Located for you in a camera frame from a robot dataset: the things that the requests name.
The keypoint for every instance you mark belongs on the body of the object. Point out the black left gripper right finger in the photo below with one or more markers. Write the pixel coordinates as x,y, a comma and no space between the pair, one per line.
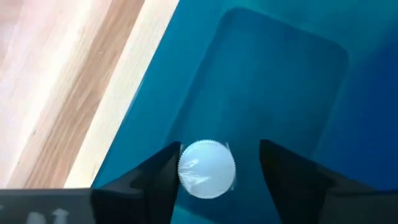
311,193

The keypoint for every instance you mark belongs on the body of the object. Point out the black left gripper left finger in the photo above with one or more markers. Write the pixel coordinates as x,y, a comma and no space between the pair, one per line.
143,193

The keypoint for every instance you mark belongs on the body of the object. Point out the blue plastic bin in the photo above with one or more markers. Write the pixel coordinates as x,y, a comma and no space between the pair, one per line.
264,77

